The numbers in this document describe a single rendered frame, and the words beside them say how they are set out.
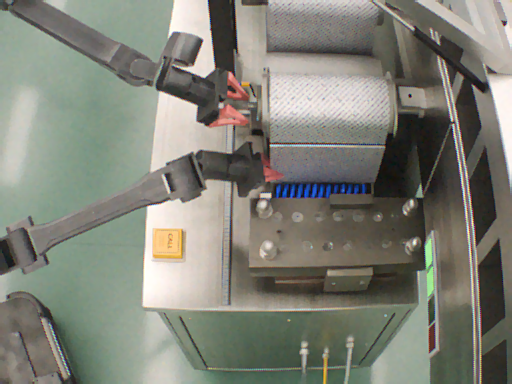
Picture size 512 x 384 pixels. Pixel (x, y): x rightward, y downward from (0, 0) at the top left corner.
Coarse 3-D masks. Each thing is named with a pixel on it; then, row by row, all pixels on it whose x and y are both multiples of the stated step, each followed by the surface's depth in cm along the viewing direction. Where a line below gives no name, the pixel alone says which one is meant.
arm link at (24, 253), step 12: (24, 228) 124; (0, 240) 123; (12, 240) 122; (24, 240) 123; (0, 252) 122; (12, 252) 123; (24, 252) 122; (0, 264) 121; (12, 264) 127; (24, 264) 122
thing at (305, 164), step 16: (272, 144) 134; (288, 144) 134; (272, 160) 139; (288, 160) 139; (304, 160) 139; (320, 160) 139; (336, 160) 139; (352, 160) 139; (368, 160) 139; (288, 176) 146; (304, 176) 146; (320, 176) 146; (336, 176) 146; (352, 176) 146; (368, 176) 146
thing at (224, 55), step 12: (216, 0) 141; (228, 0) 141; (216, 12) 145; (228, 12) 145; (216, 24) 149; (228, 24) 150; (216, 36) 154; (228, 36) 154; (216, 48) 158; (228, 48) 158; (216, 60) 163; (228, 60) 163
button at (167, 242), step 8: (160, 232) 156; (168, 232) 156; (176, 232) 156; (160, 240) 155; (168, 240) 155; (176, 240) 155; (160, 248) 154; (168, 248) 154; (176, 248) 154; (160, 256) 154; (168, 256) 154; (176, 256) 154
